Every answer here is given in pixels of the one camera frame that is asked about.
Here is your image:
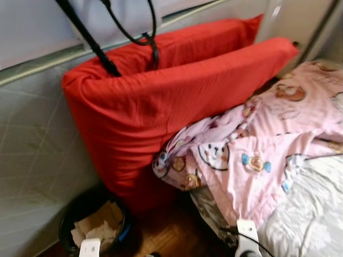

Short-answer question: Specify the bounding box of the white wardrobe door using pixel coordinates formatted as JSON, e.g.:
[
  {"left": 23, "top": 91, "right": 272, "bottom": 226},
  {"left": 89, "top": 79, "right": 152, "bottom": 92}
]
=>
[{"left": 255, "top": 0, "right": 343, "bottom": 65}]

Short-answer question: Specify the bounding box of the crumpled tan paper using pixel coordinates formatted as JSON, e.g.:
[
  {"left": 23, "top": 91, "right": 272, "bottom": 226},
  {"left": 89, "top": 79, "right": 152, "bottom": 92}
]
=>
[{"left": 71, "top": 201, "right": 125, "bottom": 250}]

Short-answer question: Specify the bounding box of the black round waste bin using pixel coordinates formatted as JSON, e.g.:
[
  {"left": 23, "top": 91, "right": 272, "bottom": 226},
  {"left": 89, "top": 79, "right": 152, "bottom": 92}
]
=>
[{"left": 58, "top": 187, "right": 132, "bottom": 257}]

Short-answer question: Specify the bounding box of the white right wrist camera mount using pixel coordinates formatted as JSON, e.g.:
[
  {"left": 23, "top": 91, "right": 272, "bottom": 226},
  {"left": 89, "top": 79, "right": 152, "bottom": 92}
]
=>
[{"left": 235, "top": 218, "right": 262, "bottom": 257}]

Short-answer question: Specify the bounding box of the beige floral bed sheet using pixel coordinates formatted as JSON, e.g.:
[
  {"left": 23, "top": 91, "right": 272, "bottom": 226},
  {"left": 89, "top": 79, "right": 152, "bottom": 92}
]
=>
[{"left": 190, "top": 153, "right": 343, "bottom": 257}]

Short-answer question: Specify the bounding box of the black slanted pole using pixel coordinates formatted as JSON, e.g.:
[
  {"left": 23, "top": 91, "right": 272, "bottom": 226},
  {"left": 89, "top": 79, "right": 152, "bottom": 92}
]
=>
[{"left": 54, "top": 0, "right": 122, "bottom": 78}]

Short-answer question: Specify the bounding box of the pink cartoon print blanket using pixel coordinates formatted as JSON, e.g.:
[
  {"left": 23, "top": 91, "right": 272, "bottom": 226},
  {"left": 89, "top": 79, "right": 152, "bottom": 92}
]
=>
[{"left": 152, "top": 59, "right": 343, "bottom": 228}]

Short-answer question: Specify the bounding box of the red cushion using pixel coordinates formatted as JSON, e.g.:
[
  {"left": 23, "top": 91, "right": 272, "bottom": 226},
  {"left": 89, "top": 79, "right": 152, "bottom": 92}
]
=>
[{"left": 61, "top": 14, "right": 299, "bottom": 215}]

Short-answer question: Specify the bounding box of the black looped cable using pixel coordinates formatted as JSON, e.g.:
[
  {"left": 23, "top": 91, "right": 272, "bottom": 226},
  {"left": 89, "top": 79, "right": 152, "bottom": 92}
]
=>
[{"left": 99, "top": 0, "right": 160, "bottom": 67}]

